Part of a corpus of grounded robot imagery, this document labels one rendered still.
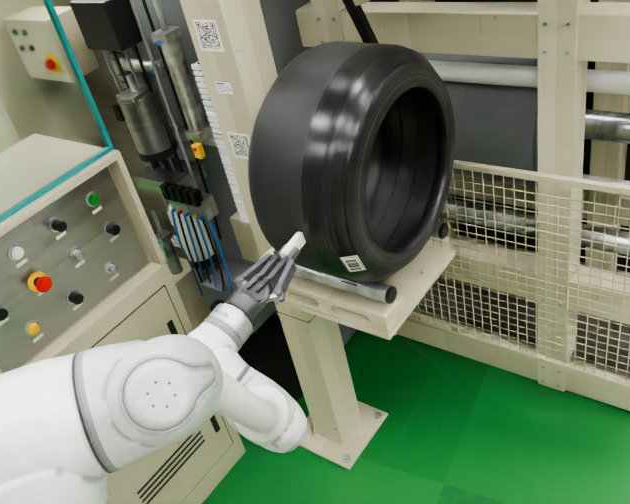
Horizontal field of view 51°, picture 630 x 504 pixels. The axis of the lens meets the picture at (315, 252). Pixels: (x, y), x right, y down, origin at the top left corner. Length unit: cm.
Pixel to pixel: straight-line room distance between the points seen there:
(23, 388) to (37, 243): 107
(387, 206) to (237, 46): 60
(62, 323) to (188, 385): 123
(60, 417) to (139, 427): 8
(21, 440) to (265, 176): 89
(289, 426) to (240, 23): 90
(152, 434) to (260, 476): 183
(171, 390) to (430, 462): 181
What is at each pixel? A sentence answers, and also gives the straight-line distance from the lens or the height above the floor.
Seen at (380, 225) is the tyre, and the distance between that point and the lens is 182.
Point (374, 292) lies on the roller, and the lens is 162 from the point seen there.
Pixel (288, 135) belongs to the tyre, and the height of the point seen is 135.
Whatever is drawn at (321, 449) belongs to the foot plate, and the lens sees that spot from 247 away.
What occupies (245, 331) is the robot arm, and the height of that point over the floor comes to 111.
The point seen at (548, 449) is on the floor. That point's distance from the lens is 242.
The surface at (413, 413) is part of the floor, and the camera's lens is 253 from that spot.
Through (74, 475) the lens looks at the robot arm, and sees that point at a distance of 72.
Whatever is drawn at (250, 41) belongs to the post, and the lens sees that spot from 163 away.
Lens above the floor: 195
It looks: 36 degrees down
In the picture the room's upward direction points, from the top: 14 degrees counter-clockwise
